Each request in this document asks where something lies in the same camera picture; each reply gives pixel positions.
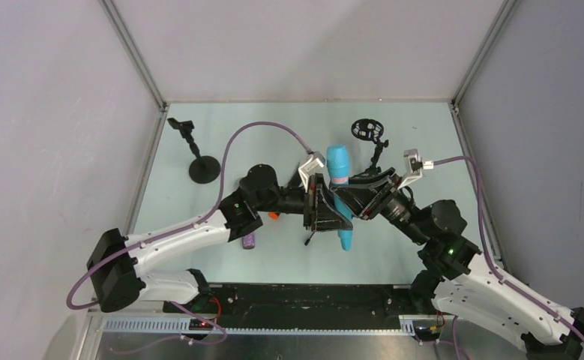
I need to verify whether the teal blue microphone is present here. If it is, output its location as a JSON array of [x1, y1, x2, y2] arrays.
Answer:
[[326, 143, 353, 251]]

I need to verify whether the black small tripod stand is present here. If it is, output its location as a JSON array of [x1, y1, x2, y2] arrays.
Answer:
[[304, 232, 316, 246]]

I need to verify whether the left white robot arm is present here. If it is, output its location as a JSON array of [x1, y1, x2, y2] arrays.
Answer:
[[87, 164, 352, 313]]

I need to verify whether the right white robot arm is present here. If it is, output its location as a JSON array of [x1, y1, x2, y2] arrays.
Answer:
[[330, 169, 584, 359]]

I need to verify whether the black round-base mic stand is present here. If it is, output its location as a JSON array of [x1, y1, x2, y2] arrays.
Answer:
[[167, 118, 220, 185]]

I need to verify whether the purple glitter microphone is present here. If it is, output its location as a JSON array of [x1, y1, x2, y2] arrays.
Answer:
[[241, 232, 256, 250]]

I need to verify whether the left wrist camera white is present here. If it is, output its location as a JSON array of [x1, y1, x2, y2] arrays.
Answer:
[[298, 151, 326, 190]]

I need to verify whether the black shock-mount tripod stand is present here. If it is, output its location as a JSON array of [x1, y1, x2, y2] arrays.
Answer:
[[351, 118, 389, 177]]

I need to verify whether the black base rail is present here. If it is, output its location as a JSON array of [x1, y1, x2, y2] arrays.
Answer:
[[183, 283, 437, 330]]

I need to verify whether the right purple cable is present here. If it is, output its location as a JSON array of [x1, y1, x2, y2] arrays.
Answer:
[[421, 154, 584, 360]]

